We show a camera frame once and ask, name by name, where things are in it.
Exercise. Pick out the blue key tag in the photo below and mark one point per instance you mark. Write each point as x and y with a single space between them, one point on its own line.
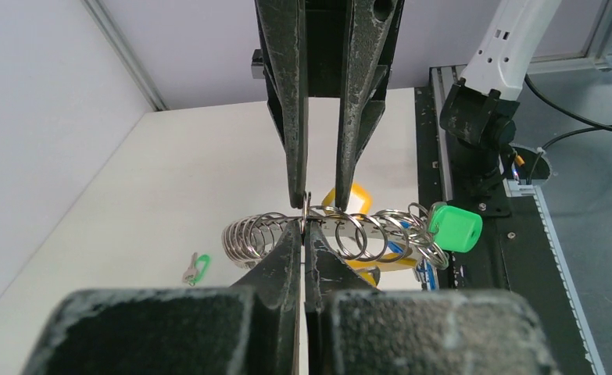
426 275

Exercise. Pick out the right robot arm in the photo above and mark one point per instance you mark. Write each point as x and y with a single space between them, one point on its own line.
479 110

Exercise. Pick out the key with green tag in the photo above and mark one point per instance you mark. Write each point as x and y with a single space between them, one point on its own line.
197 268

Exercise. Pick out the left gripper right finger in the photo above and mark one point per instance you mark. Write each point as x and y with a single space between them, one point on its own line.
354 328

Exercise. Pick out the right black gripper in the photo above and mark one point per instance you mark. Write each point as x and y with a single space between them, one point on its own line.
326 49

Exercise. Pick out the key with yellow tag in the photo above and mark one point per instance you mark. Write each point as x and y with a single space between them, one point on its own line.
360 200

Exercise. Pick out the yellow key tag on ring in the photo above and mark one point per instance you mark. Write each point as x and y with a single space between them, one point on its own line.
371 271

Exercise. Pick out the green key tag on ring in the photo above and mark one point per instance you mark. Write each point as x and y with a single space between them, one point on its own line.
455 229

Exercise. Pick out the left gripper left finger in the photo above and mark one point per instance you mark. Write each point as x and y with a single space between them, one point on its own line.
251 327

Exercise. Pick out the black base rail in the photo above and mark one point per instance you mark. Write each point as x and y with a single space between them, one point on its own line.
518 249

